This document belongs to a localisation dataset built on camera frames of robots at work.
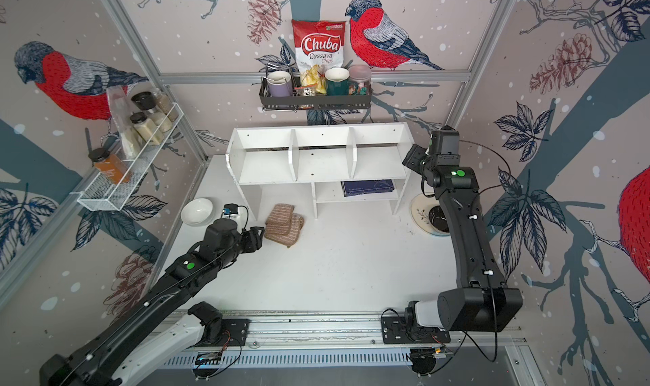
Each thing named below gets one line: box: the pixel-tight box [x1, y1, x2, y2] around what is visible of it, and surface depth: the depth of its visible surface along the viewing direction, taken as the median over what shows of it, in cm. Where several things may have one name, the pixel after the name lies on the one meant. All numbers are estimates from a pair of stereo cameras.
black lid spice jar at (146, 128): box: [129, 111, 165, 145], surface depth 78 cm
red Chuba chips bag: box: [291, 18, 348, 79], surface depth 81 cm
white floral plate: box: [409, 193, 451, 237], surface depth 102 cm
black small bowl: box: [428, 205, 450, 233], surface depth 95 cm
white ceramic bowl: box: [180, 198, 214, 226], surface depth 99 cm
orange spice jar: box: [88, 148, 132, 185], surface depth 68 cm
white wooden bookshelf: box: [225, 121, 414, 221], surface depth 86 cm
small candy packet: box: [293, 83, 318, 98], surface depth 87 cm
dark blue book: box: [340, 179, 395, 198], surface depth 92 cm
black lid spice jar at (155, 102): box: [131, 91, 179, 122], surface depth 84 cm
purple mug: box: [267, 70, 293, 98], surface depth 85 cm
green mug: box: [325, 66, 358, 96], surface depth 86 cm
